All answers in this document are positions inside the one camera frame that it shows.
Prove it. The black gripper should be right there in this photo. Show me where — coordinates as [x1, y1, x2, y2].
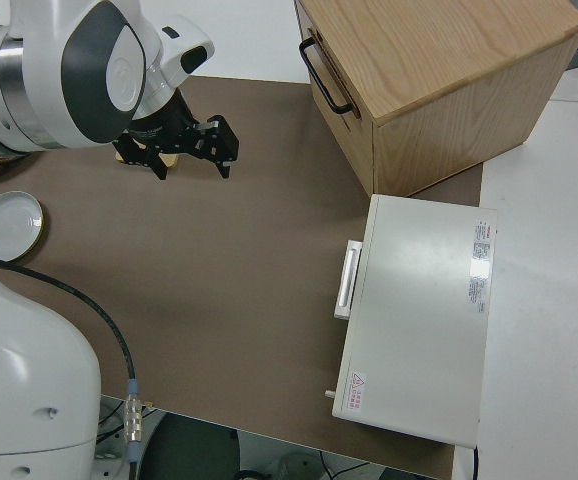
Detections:
[112, 89, 241, 182]

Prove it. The gray round plate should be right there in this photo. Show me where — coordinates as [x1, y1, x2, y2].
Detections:
[0, 191, 46, 263]

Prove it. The wooden mug tree stand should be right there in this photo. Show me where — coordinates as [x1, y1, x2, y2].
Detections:
[113, 148, 181, 169]

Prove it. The brown table mat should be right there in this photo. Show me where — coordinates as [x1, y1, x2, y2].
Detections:
[0, 74, 486, 468]

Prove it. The white toaster oven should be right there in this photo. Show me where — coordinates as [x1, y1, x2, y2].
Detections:
[324, 193, 500, 448]

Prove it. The wooden drawer box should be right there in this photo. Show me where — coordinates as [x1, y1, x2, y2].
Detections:
[293, 0, 578, 199]

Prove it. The black drawer handle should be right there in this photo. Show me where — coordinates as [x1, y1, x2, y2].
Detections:
[298, 38, 356, 116]

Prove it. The black cable silver connector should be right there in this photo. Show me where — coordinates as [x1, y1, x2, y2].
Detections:
[0, 248, 153, 480]

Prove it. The white oven door handle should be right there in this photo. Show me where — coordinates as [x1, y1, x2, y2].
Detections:
[333, 240, 366, 322]

